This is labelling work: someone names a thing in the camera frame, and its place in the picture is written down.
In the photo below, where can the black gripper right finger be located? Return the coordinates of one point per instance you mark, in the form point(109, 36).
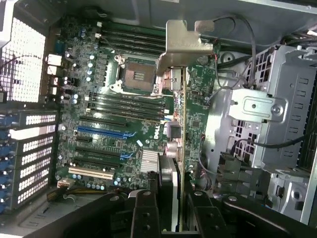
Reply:
point(247, 218)

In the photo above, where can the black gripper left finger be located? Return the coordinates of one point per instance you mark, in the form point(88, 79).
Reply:
point(99, 215)

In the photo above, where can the white expansion slot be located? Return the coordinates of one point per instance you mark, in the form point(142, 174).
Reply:
point(89, 172)

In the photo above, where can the silver chipset heat sink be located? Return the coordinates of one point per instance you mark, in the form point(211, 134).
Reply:
point(149, 161)

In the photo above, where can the blue expansion slot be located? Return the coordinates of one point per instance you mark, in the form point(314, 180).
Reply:
point(101, 132)

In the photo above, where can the green motherboard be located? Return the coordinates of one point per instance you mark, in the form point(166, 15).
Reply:
point(138, 129)

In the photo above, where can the silver drive cage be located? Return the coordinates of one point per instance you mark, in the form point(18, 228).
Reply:
point(284, 81)

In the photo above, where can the CPU socket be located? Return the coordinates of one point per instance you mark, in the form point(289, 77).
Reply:
point(135, 74)

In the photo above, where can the open PC case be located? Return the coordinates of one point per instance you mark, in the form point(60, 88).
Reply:
point(284, 15)

